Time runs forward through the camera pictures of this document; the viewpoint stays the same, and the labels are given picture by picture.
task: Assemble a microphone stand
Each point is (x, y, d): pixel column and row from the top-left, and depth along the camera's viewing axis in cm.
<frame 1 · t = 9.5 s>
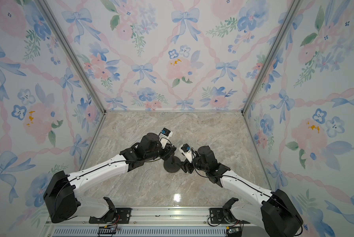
left hand: (174, 146, 78), fingers open
right hand: (181, 156, 80), fingers open
black microphone stand pole: (172, 158, 89), point 7 cm above the table

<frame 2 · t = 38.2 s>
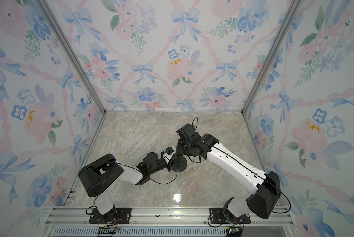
left hand: (180, 154, 85), fingers open
right hand: (178, 148, 77), fingers closed
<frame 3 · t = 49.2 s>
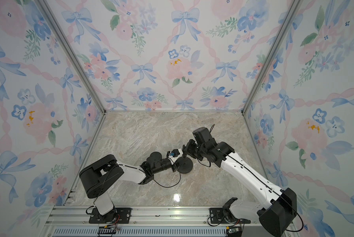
left hand: (186, 155, 81), fingers open
right hand: (183, 148, 76), fingers closed
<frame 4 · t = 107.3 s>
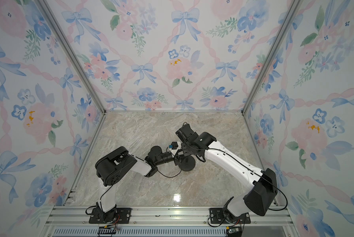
left hand: (189, 150, 83), fingers open
right hand: (189, 147, 79), fingers open
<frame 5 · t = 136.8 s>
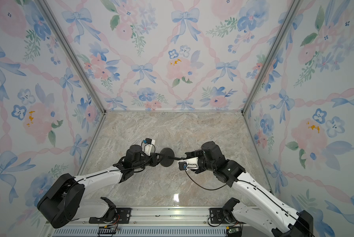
left hand: (165, 155, 82), fingers closed
right hand: (188, 152, 74), fingers open
